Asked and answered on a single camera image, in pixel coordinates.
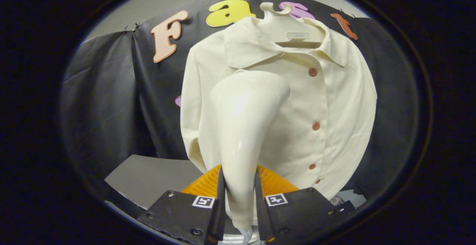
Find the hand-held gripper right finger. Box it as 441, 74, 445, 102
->
254, 164, 356, 244

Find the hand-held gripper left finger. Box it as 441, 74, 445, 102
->
137, 164, 226, 245

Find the white garment steamer head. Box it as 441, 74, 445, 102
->
209, 70, 291, 231

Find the cream button shirt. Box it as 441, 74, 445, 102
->
180, 14, 378, 201

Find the white clothes hanger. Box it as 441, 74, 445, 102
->
259, 2, 326, 48

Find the grey drawer cabinet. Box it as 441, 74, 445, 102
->
104, 154, 209, 210

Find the black backdrop cloth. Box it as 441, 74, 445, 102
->
59, 0, 419, 201

